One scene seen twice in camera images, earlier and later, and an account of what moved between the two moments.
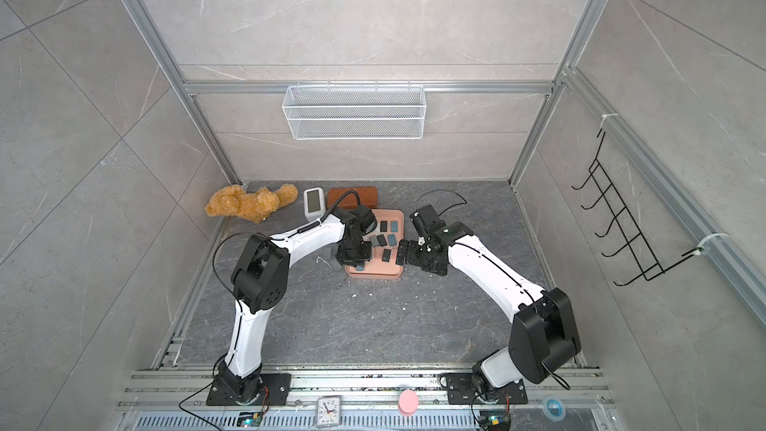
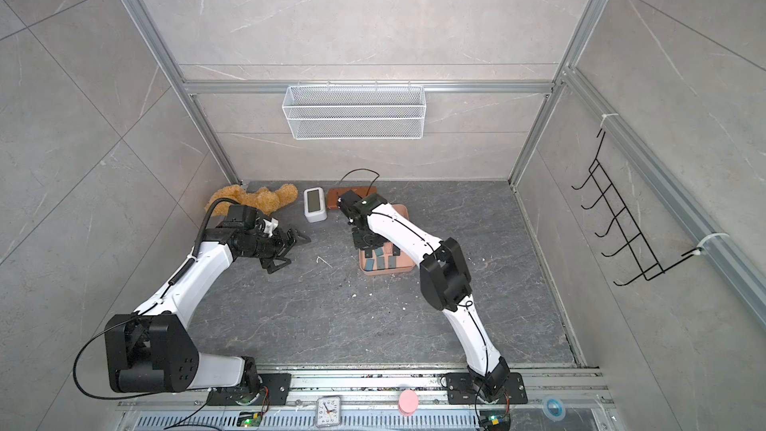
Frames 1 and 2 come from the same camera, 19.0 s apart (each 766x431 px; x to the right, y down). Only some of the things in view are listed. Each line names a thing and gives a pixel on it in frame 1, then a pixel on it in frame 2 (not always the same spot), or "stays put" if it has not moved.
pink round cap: x=408 y=402 stays put
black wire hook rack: x=621 y=217 stays put
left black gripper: x=347 y=258 → x=283 y=246
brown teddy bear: x=254 y=207 stays put
